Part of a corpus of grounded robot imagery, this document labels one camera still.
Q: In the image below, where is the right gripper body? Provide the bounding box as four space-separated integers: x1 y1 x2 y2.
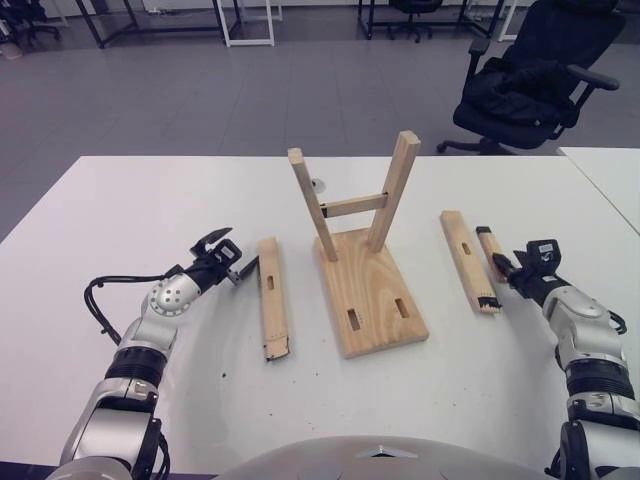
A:
503 259 562 304

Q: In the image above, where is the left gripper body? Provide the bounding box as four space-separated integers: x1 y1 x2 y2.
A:
185 245 240 297

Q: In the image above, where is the black office chair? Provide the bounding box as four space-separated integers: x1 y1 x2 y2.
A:
0 0 62 47
436 0 627 157
387 0 443 43

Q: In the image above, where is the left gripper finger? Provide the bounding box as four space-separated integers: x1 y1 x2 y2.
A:
233 256 262 287
190 227 235 253

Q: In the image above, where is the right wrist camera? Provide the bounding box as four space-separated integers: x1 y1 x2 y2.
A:
526 239 562 276

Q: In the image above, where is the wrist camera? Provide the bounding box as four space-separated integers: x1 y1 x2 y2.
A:
526 239 562 276
213 239 243 276

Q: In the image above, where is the wooden leg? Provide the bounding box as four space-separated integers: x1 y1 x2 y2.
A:
439 210 502 317
368 130 420 252
256 236 295 363
287 146 338 263

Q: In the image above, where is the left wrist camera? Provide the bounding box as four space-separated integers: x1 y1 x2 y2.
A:
213 239 243 276

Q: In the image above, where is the wooden cross bar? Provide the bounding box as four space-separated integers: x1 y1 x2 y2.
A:
321 194 389 220
475 225 508 284

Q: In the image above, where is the black jacket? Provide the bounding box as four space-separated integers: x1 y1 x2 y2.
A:
460 56 566 127

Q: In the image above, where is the wooden seat board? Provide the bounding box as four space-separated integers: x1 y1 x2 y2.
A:
312 228 431 361

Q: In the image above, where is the black cable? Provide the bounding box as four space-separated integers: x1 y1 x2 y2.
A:
83 271 174 347
605 308 629 335

